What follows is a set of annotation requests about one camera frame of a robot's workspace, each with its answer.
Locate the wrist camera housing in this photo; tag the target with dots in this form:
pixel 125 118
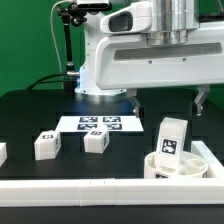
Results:
pixel 133 19

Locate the white U-shaped barrier frame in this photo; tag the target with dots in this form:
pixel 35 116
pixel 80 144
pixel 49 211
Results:
pixel 95 192

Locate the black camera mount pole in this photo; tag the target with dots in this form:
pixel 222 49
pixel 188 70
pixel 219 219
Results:
pixel 70 15

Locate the white AprilTag base sheet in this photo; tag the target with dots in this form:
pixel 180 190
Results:
pixel 72 124

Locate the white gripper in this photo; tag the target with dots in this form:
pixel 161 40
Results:
pixel 127 61

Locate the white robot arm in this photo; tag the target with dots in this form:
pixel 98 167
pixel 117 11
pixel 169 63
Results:
pixel 151 43

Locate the rear camera on pole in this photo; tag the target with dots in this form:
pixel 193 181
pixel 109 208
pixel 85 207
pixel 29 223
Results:
pixel 94 4

